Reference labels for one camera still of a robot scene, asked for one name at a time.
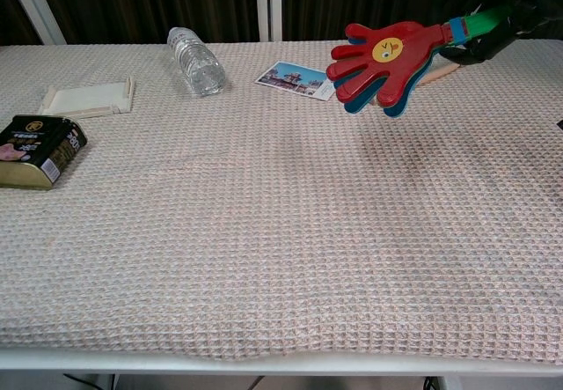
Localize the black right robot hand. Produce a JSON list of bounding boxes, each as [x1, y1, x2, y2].
[[435, 0, 552, 67]]

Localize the red hand clapper toy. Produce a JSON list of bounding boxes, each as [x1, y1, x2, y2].
[[325, 4, 515, 121]]

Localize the wooden stick with dark tip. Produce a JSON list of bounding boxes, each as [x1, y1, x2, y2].
[[369, 64, 461, 108]]

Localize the building photo postcard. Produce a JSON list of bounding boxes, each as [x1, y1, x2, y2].
[[253, 61, 336, 101]]

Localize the clear plastic water bottle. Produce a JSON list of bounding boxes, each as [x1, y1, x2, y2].
[[167, 26, 227, 97]]

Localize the beige waffle weave cloth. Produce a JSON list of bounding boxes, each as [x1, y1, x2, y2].
[[0, 39, 563, 367]]

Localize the white table leg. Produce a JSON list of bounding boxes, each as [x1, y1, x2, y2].
[[94, 372, 120, 390], [433, 375, 463, 390]]

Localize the white plastic tray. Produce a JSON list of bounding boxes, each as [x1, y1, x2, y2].
[[37, 76, 136, 120]]

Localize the black luncheon meat can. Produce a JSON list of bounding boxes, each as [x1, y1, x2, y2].
[[0, 114, 89, 191]]

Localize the upright white frame post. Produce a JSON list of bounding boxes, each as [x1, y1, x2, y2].
[[268, 0, 283, 42], [254, 0, 270, 42]]

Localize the slanted white frame post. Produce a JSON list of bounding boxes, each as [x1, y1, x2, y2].
[[2, 0, 68, 46]]

